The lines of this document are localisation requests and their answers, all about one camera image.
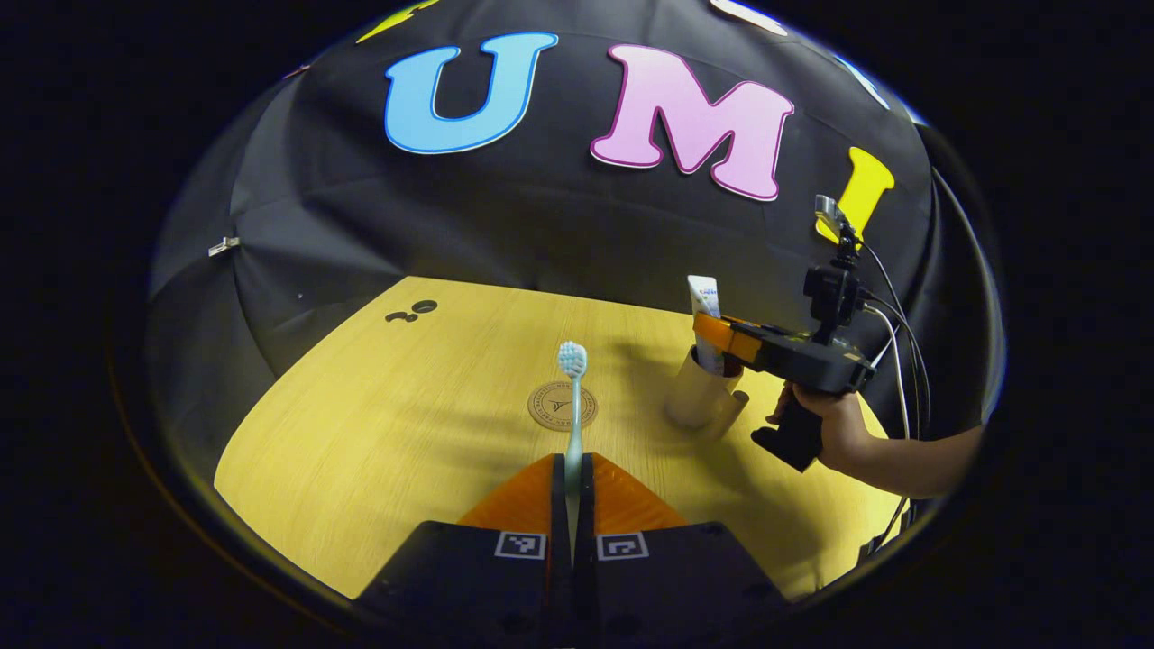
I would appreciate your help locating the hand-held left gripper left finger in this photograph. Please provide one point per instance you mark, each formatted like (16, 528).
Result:
(558, 505)

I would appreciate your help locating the beige cup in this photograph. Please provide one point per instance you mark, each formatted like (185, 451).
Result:
(694, 401)

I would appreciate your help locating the wooden desktop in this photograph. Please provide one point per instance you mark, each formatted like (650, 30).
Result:
(406, 433)

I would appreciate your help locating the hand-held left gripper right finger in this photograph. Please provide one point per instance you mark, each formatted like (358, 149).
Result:
(586, 514)

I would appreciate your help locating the mint green toothbrush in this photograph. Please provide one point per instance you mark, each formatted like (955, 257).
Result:
(574, 415)

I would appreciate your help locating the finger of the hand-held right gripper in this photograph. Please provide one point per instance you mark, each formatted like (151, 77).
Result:
(735, 342)

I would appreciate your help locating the white toothpaste tube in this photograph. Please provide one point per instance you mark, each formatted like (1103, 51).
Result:
(705, 297)

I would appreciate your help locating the black backdrop cloth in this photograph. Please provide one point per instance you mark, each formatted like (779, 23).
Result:
(541, 216)

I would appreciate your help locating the round cork coaster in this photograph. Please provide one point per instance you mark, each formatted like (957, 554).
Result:
(545, 406)

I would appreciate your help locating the white clip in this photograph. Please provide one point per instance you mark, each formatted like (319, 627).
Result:
(224, 246)

